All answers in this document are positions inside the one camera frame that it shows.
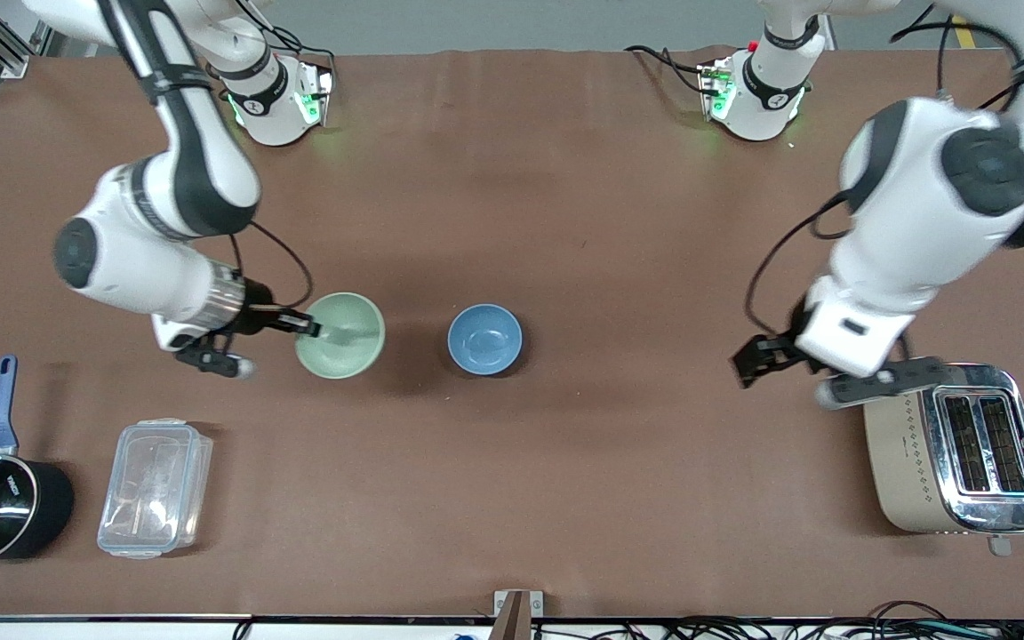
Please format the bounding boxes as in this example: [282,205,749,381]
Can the clear plastic food container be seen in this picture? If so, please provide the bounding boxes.
[97,419,214,560]

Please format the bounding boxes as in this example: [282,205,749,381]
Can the left arm base connector plate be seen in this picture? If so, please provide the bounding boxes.
[697,58,737,121]

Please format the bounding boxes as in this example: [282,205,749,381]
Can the metal table edge bracket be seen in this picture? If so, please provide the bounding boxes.
[493,589,544,640]

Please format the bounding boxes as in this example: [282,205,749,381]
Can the right arm base connector plate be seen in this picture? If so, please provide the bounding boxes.
[297,60,333,127]

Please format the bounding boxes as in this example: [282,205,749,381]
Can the brown table mat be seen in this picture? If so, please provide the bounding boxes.
[0,46,1024,620]

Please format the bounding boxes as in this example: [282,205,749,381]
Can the black base cable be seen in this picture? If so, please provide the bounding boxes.
[623,44,717,94]
[245,0,337,76]

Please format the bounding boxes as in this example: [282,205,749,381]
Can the black right base cable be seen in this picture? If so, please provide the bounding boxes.
[245,0,337,76]

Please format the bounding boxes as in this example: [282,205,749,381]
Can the black cable bundle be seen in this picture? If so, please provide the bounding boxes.
[530,601,1024,640]

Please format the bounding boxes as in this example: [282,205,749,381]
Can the black left base cable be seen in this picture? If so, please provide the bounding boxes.
[623,44,717,94]

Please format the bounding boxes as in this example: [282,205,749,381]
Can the black pot with blue handle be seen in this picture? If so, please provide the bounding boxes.
[0,355,76,566]

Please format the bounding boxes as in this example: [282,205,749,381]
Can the green bowl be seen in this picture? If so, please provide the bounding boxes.
[294,292,386,380]

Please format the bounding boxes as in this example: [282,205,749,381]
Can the blue bowl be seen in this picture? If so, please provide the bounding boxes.
[447,303,524,376]

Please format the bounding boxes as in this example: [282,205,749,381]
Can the beige chrome toaster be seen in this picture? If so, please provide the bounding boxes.
[863,363,1024,558]

